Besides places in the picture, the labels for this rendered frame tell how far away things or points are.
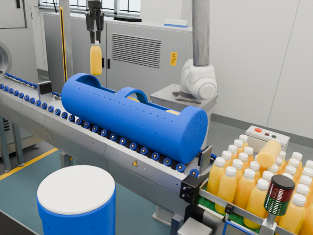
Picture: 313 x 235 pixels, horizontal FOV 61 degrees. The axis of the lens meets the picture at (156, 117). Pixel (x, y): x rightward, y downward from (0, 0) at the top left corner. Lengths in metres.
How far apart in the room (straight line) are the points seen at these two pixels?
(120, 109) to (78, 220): 0.64
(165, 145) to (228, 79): 2.91
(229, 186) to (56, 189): 0.66
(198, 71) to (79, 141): 0.85
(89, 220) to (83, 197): 0.08
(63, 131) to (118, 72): 1.63
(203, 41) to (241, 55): 2.42
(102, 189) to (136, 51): 2.27
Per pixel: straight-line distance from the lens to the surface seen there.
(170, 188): 1.37
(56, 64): 4.06
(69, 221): 0.99
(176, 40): 2.87
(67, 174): 1.14
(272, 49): 3.90
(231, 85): 4.08
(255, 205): 1.12
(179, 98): 1.84
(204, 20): 1.56
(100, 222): 1.03
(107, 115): 1.46
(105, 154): 1.60
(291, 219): 1.10
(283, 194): 0.83
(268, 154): 1.16
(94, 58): 1.70
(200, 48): 1.58
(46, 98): 2.19
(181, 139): 1.21
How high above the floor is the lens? 1.69
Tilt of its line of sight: 23 degrees down
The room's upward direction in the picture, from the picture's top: 4 degrees clockwise
